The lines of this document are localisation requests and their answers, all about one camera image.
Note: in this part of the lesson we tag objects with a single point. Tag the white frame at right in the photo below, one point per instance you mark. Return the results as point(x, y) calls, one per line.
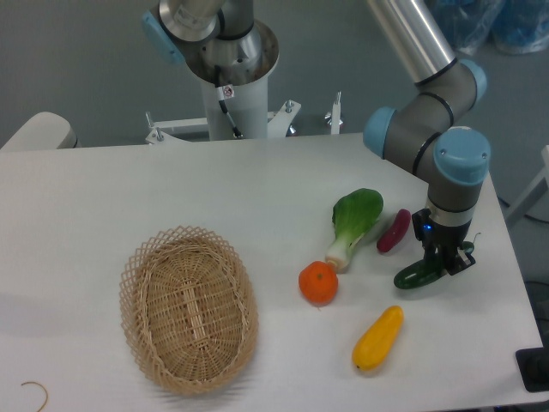
point(533, 192)

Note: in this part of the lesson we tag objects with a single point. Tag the purple red eggplant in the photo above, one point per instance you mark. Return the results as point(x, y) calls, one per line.
point(396, 232)

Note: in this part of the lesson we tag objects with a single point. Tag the tan rubber band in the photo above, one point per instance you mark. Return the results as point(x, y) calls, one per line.
point(44, 391)

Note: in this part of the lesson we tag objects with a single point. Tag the white pedestal base frame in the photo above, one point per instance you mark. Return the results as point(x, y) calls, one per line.
point(280, 124)

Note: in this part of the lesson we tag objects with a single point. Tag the dark green cucumber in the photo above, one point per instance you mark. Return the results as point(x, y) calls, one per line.
point(417, 275)

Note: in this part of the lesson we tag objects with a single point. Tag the black device at edge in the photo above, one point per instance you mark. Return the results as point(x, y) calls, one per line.
point(533, 367)

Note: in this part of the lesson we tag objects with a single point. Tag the yellow mango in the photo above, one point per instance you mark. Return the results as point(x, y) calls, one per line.
point(371, 350)

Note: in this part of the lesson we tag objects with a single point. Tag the blue plastic bag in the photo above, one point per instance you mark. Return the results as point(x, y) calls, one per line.
point(516, 27)

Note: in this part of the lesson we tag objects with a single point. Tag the orange tangerine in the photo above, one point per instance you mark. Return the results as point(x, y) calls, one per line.
point(318, 283)

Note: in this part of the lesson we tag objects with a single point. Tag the green bok choy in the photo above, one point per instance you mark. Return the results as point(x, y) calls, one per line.
point(353, 216)

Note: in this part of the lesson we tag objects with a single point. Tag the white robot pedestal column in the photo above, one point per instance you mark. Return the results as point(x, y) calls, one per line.
point(233, 75)

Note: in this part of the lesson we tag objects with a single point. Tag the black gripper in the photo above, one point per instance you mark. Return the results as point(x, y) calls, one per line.
point(437, 235)

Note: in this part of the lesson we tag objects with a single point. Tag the woven wicker basket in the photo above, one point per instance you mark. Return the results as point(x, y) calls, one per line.
point(188, 311)

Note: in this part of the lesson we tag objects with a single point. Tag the white chair armrest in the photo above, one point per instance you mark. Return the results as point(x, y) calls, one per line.
point(43, 131)

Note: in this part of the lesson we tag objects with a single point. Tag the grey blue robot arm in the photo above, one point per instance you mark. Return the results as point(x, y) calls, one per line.
point(422, 138)

